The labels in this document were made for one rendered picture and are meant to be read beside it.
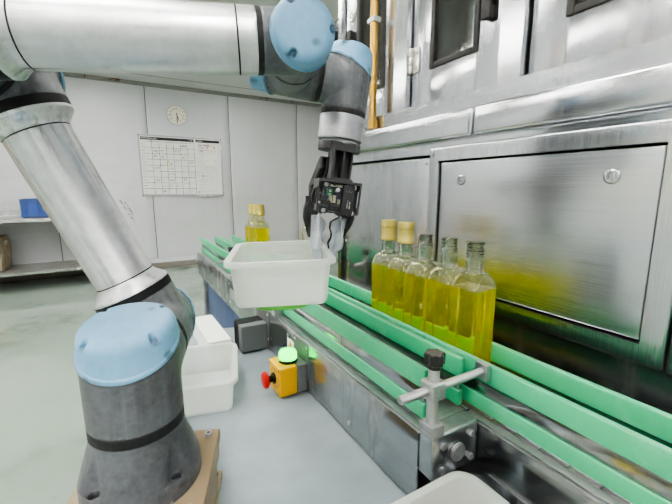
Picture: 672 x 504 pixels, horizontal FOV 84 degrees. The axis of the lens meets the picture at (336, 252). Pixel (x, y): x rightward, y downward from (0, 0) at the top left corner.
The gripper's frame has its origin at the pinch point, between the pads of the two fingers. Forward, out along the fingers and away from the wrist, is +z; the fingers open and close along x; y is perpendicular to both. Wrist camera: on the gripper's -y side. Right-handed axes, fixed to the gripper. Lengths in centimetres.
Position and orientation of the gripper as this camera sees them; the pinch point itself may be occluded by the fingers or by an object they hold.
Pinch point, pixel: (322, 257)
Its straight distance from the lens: 67.7
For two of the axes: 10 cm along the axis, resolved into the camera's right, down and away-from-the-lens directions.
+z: -1.3, 9.8, 1.4
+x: 9.7, 0.9, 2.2
